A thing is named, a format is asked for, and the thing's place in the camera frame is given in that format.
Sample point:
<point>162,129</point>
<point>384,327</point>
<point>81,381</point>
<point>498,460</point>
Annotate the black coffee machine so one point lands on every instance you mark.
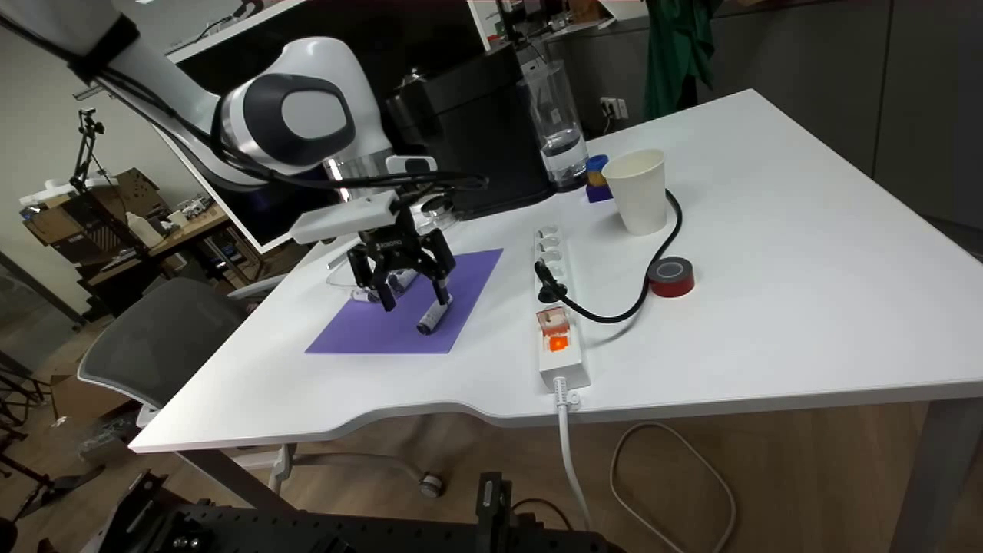
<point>484,130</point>

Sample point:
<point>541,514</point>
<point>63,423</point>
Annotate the white paper cup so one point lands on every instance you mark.
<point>637,192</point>

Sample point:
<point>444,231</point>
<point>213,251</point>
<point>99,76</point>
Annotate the purple block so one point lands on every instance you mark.
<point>599,193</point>

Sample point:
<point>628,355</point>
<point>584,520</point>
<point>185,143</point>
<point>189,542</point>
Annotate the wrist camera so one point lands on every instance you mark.
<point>338,219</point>

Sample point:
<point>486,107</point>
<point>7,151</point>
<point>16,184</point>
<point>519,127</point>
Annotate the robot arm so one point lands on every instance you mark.
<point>307,115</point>

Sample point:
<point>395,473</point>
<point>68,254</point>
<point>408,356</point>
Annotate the cluttered wooden desk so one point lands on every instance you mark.
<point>146,230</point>

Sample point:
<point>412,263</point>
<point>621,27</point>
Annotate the green garment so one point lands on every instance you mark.
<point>676,54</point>

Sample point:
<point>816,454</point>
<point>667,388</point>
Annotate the grey office chair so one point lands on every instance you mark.
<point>161,338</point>

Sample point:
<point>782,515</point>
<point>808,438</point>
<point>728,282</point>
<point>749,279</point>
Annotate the red tape roll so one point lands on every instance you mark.
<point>670,276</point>

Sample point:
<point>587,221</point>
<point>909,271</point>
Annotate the camera on tripod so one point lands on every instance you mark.
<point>86,146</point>

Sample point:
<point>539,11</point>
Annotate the small yellow bottle blue cap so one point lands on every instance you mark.
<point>597,170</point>

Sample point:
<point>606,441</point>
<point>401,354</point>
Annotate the white power strip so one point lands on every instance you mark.
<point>564,353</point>

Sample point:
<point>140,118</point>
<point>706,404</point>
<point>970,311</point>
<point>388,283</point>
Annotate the purple paper sheet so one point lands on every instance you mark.
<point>461,292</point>

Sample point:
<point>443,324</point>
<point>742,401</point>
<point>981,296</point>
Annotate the stand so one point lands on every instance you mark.
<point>31,476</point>

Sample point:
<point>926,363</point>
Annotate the wall socket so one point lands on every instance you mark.
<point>613,108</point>

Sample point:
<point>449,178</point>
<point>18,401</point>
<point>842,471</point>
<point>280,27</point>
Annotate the large white-framed screen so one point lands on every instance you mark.
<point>253,215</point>

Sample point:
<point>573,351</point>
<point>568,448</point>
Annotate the clear water tank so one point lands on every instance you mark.
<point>559,123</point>

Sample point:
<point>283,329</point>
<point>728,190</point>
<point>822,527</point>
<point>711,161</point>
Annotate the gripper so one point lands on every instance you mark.
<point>395,247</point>

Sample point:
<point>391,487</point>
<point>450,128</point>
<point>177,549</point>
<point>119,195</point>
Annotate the small white tube dark cap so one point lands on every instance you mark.
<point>432,319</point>

